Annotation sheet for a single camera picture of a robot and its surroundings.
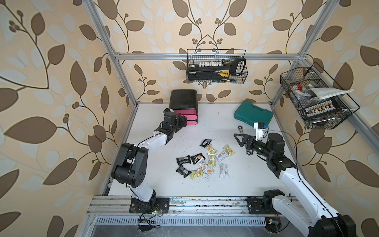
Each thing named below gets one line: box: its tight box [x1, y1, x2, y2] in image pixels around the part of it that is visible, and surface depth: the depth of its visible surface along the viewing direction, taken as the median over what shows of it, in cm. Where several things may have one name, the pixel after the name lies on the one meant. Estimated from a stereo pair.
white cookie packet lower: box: [202, 167, 215, 182], surface depth 86 cm
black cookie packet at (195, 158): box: [190, 152, 206, 165], surface depth 92 cm
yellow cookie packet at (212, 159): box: [207, 153, 217, 168], surface depth 90 cm
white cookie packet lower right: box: [218, 162, 230, 179], surface depth 86 cm
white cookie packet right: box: [216, 150, 229, 163], surface depth 93 cm
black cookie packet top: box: [199, 138, 212, 148], surface depth 97 cm
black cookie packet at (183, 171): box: [175, 164, 192, 179], surface depth 86 cm
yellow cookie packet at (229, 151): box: [223, 144, 236, 158], surface depth 93 cm
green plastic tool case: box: [233, 100, 274, 127], surface depth 112 cm
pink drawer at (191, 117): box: [183, 114, 198, 121], surface depth 96 cm
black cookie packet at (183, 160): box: [176, 155, 191, 167], surface depth 91 cm
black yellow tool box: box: [187, 60, 246, 81], surface depth 86 cm
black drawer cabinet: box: [169, 89, 199, 124], surface depth 104 cm
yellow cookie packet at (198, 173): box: [189, 168, 204, 181], surface depth 84 cm
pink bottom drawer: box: [186, 120, 198, 126], surface depth 107 cm
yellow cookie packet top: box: [205, 144, 218, 155], surface depth 95 cm
